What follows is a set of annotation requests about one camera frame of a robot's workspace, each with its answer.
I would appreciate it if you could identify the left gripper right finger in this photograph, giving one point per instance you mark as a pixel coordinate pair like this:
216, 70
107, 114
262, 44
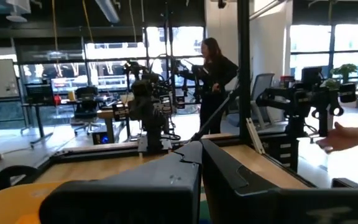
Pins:
259, 208

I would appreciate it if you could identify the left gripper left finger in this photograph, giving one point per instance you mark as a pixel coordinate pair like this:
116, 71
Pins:
135, 199

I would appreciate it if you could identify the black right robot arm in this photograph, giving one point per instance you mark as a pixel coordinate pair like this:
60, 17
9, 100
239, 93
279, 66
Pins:
154, 137

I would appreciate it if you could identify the wooden background desk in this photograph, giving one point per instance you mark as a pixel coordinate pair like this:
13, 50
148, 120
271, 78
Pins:
107, 114

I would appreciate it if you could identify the blue-lit floor computer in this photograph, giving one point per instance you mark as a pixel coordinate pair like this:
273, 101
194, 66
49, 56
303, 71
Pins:
99, 138

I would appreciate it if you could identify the black office chair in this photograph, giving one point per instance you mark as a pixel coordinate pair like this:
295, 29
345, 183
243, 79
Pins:
85, 99

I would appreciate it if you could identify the white flat bar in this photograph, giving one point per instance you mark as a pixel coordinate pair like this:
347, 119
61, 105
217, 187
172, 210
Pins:
255, 137

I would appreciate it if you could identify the person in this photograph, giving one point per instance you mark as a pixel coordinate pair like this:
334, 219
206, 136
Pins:
219, 74

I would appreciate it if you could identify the ceiling light tube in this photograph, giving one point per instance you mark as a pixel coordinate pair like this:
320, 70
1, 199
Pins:
107, 11

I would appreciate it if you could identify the person's hand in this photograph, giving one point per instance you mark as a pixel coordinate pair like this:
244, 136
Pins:
340, 138

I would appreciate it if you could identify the black screen on desk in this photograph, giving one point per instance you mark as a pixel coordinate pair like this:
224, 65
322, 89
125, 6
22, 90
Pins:
39, 93

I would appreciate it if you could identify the grey office chair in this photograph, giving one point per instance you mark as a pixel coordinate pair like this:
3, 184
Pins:
261, 87

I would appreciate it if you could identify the black desktop monitor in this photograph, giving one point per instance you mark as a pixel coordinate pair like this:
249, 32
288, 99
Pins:
311, 74

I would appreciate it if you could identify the green potted plant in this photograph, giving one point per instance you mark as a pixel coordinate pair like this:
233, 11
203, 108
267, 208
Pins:
345, 70

